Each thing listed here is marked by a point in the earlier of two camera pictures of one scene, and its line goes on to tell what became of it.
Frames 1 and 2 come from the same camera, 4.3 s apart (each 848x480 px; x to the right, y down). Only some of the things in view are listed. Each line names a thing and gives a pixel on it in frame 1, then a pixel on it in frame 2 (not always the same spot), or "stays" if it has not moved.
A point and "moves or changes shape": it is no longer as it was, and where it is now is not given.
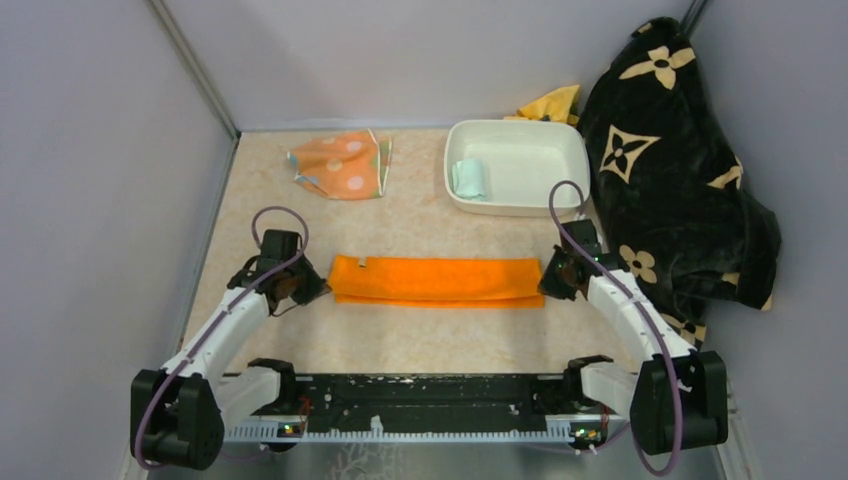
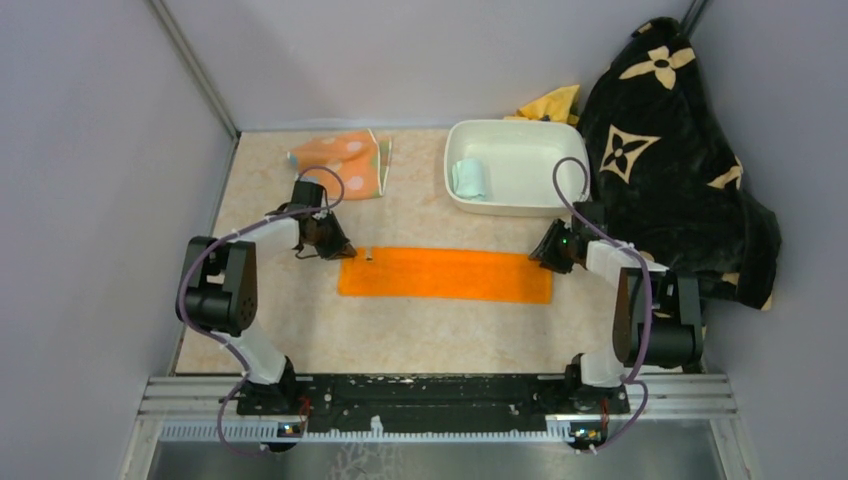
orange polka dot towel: (345, 166) stays
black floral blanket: (668, 187) stays
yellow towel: (561, 106) stays
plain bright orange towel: (437, 281) moves or changes shape
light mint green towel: (468, 179) stays
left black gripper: (317, 286) → (339, 247)
